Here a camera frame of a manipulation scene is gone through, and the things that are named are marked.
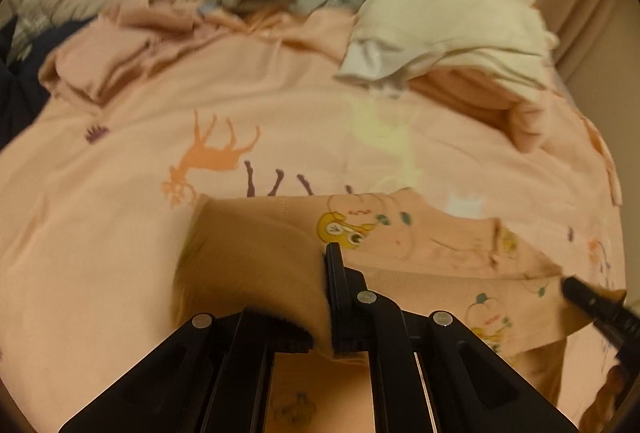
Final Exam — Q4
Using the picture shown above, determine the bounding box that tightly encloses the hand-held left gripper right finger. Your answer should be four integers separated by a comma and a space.
325, 243, 578, 433

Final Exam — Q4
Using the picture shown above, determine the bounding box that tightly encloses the pink animal print blanket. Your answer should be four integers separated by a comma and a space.
0, 8, 626, 433

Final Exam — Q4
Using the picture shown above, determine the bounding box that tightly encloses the orange printed baby shirt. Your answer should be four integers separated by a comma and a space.
172, 187, 626, 359

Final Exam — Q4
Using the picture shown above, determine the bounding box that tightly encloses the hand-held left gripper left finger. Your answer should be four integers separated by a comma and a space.
59, 308, 314, 433

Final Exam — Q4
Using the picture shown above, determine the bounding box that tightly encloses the pink crumpled garment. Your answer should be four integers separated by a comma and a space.
39, 0, 201, 106

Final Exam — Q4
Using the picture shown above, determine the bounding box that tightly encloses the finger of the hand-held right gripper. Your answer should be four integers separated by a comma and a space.
562, 277, 640, 349

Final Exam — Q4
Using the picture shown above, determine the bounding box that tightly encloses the navy dark cloth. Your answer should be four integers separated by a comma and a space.
0, 15, 51, 144

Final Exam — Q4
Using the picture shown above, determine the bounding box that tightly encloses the cream white garment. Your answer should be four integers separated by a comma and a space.
334, 0, 560, 98

